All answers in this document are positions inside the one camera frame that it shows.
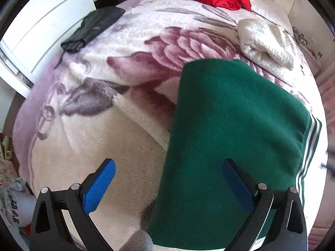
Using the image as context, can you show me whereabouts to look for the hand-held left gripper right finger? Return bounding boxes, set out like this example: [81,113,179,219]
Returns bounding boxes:
[222,158,308,251]

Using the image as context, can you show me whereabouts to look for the folded black clothes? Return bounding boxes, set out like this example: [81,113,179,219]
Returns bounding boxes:
[61,6,126,53]

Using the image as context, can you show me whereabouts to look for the floral fabric item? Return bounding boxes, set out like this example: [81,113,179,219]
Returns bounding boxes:
[0,133,20,186]

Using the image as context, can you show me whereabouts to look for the floral plush blanket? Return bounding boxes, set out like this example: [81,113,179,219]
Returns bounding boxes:
[12,0,327,251]

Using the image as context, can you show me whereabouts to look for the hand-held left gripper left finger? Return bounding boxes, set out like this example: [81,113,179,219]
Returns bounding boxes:
[29,158,117,251]

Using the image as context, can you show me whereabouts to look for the cream fluffy garment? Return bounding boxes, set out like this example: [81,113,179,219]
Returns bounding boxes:
[237,18,299,71]

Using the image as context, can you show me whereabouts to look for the green jacket with cream sleeves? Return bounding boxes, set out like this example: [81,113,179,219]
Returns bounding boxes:
[147,59,322,249]

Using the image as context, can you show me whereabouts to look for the row of small trinkets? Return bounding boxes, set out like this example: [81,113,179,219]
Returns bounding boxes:
[292,26,323,58]

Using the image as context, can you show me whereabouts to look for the grey knit cloth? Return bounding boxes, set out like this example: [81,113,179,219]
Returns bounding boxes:
[128,230,153,251]

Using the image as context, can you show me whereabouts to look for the white wardrobe door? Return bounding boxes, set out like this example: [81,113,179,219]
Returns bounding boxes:
[0,0,96,98]

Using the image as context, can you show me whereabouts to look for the white printed bag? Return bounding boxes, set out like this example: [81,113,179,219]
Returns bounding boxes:
[0,188,36,231]

